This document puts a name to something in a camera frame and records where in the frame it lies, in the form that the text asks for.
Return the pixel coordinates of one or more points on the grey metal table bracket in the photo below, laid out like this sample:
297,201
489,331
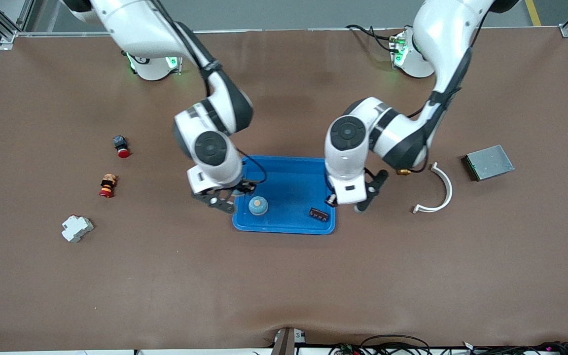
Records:
286,342

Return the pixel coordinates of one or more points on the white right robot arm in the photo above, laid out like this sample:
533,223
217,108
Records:
136,24

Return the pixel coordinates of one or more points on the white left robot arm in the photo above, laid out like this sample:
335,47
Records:
442,29

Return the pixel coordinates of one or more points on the white circuit breaker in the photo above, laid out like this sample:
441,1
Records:
77,229

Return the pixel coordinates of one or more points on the red button orange black body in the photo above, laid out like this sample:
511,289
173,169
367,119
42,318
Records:
108,186

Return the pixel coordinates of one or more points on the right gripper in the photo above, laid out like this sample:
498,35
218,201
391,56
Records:
242,188

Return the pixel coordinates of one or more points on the blue plastic tray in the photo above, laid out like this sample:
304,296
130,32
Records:
289,197

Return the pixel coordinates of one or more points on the grey metal box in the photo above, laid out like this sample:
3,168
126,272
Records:
488,162

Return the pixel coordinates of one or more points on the white curved plastic strip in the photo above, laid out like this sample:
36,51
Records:
448,190

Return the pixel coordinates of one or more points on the black capacitor block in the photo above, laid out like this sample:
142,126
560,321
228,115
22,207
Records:
319,214

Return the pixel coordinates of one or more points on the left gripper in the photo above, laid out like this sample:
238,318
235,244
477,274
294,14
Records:
334,201

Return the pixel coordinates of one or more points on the blue desk bell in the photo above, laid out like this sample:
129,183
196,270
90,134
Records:
258,206

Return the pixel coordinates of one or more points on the red push button grey body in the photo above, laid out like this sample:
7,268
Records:
121,146

